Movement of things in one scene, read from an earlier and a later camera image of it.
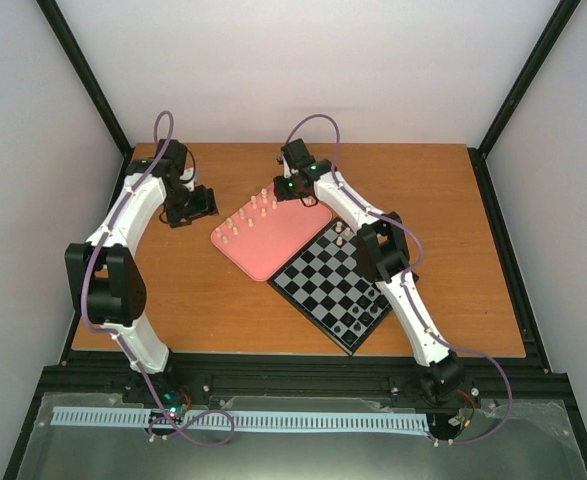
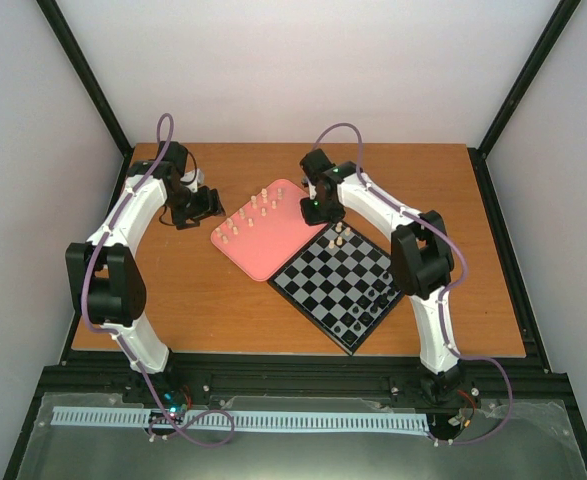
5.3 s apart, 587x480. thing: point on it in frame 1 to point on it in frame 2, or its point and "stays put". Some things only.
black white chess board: (324, 281) stays put
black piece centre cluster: (363, 301) stays put
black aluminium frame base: (500, 422) stays put
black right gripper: (280, 194) to (311, 219)
